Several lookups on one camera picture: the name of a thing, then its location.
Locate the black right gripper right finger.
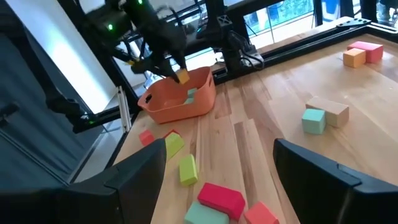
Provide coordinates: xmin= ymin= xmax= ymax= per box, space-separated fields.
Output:
xmin=272 ymin=138 xmax=398 ymax=224

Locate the green block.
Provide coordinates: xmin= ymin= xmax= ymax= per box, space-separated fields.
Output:
xmin=164 ymin=132 xmax=185 ymax=161
xmin=178 ymin=153 xmax=199 ymax=188

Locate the teal block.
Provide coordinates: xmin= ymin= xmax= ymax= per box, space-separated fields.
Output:
xmin=183 ymin=201 xmax=231 ymax=224

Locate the small red cube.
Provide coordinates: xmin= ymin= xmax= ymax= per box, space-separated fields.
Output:
xmin=138 ymin=129 xmax=155 ymax=147
xmin=162 ymin=128 xmax=181 ymax=139

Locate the large red block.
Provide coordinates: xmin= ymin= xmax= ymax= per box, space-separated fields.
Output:
xmin=346 ymin=40 xmax=384 ymax=64
xmin=197 ymin=182 xmax=247 ymax=222
xmin=243 ymin=201 xmax=280 ymax=224

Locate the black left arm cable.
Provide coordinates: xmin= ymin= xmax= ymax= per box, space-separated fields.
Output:
xmin=228 ymin=29 xmax=266 ymax=72

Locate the orange plastic bin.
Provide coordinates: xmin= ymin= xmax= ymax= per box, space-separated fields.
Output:
xmin=137 ymin=65 xmax=218 ymax=125

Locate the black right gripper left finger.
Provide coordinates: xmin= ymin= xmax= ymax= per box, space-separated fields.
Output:
xmin=0 ymin=138 xmax=167 ymax=224

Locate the black frame strut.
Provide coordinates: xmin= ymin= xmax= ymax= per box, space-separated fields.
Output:
xmin=57 ymin=0 xmax=141 ymax=110

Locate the large tan block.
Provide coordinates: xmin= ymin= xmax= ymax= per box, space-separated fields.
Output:
xmin=305 ymin=95 xmax=350 ymax=129

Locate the silver aluminium bracket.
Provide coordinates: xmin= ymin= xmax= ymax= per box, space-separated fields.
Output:
xmin=117 ymin=86 xmax=132 ymax=134

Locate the small orange cube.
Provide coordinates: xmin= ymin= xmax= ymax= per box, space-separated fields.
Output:
xmin=175 ymin=68 xmax=191 ymax=85
xmin=342 ymin=47 xmax=367 ymax=69

